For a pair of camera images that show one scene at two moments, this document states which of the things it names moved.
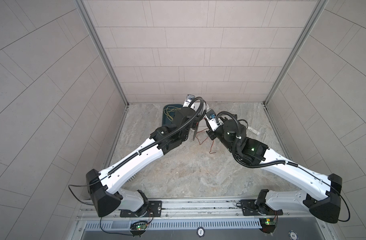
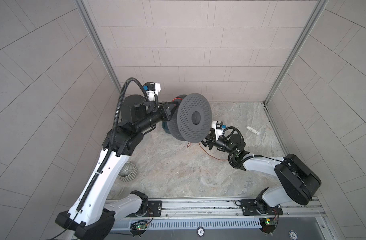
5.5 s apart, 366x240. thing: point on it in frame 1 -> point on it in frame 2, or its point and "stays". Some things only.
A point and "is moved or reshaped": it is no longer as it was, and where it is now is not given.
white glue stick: x=253 y=130 stays
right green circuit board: x=268 y=225 stays
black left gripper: x=193 y=124 -> x=164 y=115
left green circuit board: x=138 y=226 stays
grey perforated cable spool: x=196 y=130 is moved or reshaped
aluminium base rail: x=301 y=215 stays
